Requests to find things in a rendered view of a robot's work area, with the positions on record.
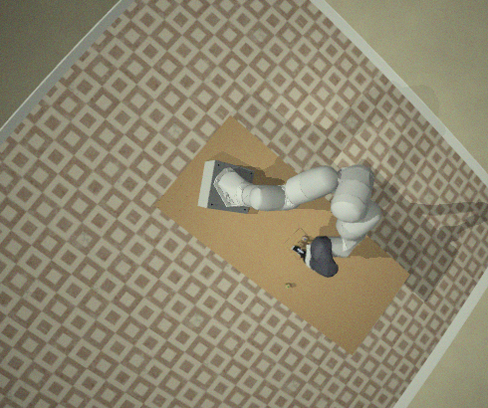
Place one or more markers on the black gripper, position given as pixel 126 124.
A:
pixel 302 253

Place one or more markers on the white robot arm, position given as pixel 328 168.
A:
pixel 354 186

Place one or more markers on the tan flat mat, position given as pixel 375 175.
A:
pixel 294 239

